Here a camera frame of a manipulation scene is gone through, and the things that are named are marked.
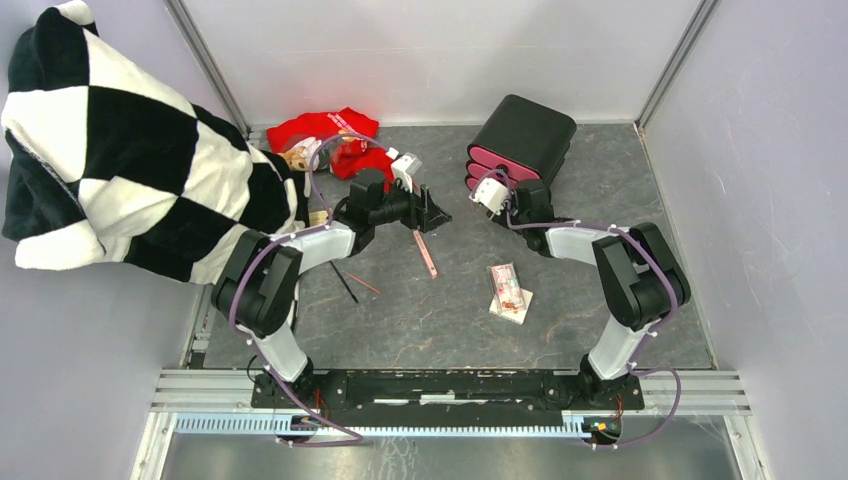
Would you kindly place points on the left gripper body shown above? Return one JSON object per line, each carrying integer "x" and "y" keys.
{"x": 418, "y": 218}

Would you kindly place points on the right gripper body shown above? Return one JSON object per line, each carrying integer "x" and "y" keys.
{"x": 515, "y": 217}

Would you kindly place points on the black pink drawer organizer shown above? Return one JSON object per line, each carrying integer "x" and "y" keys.
{"x": 526, "y": 139}

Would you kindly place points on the pink makeup package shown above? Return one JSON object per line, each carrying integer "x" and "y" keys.
{"x": 506, "y": 286}

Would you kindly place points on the yellow small box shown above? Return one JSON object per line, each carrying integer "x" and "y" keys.
{"x": 318, "y": 217}

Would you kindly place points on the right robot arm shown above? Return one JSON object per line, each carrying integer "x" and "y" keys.
{"x": 642, "y": 281}

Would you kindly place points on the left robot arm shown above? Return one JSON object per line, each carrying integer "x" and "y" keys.
{"x": 258, "y": 289}

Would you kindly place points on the red cloth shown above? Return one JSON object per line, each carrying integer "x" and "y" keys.
{"x": 348, "y": 155}

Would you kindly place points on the rose pencil near mirror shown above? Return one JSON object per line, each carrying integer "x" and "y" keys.
{"x": 363, "y": 283}

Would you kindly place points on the black thin brush stick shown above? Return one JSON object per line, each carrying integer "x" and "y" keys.
{"x": 344, "y": 282}

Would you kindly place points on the small plush doll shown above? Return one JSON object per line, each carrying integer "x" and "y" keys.
{"x": 306, "y": 154}

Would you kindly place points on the black white checkered blanket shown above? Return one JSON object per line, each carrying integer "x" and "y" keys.
{"x": 110, "y": 165}

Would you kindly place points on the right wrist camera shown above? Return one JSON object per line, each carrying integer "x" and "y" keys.
{"x": 491, "y": 194}

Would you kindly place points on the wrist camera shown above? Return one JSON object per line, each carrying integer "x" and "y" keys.
{"x": 404, "y": 168}
{"x": 491, "y": 194}

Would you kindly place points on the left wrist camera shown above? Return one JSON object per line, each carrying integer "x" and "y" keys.
{"x": 404, "y": 168}

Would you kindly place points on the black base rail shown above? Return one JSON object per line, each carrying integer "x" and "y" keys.
{"x": 449, "y": 398}

